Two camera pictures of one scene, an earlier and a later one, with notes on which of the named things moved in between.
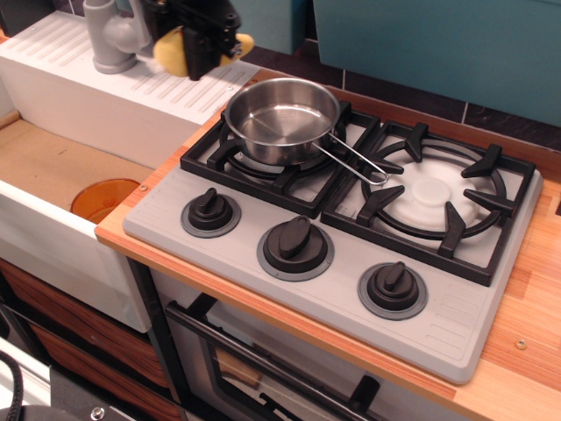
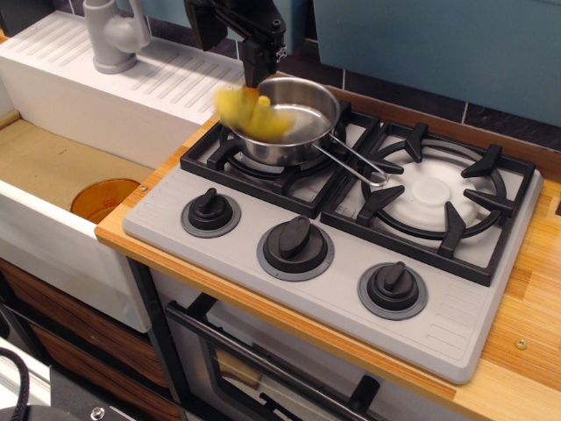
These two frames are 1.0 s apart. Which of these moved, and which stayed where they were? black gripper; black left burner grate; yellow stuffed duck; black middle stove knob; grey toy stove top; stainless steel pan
Moved: yellow stuffed duck; black gripper
Stayed: black left burner grate; grey toy stove top; stainless steel pan; black middle stove knob
